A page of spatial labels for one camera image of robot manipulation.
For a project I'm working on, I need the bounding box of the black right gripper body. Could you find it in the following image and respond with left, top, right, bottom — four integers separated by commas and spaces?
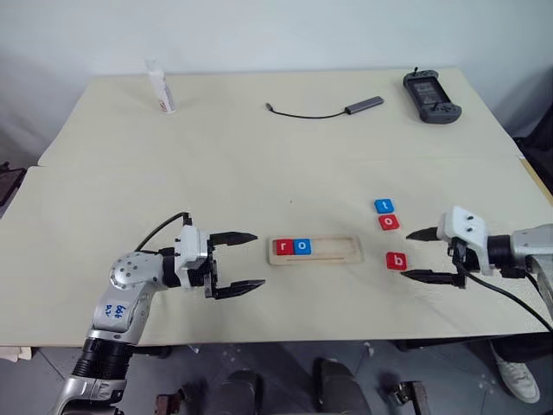
446, 239, 482, 290

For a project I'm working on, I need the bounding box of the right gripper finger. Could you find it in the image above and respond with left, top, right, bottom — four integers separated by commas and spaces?
405, 227, 440, 243
400, 268, 467, 291

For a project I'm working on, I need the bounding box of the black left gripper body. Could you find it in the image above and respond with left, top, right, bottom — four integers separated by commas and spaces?
189, 233, 219, 300

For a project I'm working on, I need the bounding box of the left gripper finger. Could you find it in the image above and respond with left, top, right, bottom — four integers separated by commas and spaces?
211, 231, 259, 248
213, 278, 266, 301

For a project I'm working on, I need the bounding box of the red letter b block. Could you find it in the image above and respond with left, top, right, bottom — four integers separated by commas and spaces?
385, 251, 410, 273

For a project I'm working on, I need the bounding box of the wooden letter tray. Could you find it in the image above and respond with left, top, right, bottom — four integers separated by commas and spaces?
265, 233, 365, 266

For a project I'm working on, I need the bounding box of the dark rounded shape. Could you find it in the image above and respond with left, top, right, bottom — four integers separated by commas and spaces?
312, 357, 373, 415
219, 368, 265, 415

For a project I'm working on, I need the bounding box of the dark brown metal block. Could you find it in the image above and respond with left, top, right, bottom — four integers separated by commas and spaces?
379, 379, 429, 415
154, 382, 208, 415

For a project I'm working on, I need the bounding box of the white sneaker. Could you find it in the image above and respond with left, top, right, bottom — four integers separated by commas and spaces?
489, 341, 542, 405

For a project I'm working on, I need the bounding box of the dark grey handheld controller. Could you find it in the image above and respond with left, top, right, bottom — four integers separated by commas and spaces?
402, 66, 463, 125

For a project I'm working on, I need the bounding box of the white squeeze tube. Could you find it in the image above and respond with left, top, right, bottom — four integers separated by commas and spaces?
143, 59, 178, 116

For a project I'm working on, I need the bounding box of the light wooden piece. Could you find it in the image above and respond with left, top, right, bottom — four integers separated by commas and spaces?
0, 345, 35, 363

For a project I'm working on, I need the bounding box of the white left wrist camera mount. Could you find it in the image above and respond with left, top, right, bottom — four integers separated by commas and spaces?
174, 225, 213, 291

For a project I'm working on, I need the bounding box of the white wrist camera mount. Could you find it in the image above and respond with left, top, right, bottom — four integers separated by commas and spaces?
174, 225, 213, 291
436, 206, 494, 277

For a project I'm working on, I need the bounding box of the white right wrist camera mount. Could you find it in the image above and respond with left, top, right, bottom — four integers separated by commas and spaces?
436, 206, 494, 277

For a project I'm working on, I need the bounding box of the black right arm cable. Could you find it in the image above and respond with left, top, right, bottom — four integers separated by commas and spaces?
456, 252, 553, 332

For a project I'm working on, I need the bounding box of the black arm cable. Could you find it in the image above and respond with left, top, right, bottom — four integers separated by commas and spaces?
456, 252, 553, 332
134, 211, 193, 252

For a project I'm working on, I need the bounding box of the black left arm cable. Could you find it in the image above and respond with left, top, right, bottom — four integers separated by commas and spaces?
134, 211, 193, 252

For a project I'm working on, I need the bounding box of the grey usb hub with cable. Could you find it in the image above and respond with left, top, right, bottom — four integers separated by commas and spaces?
264, 95, 385, 119

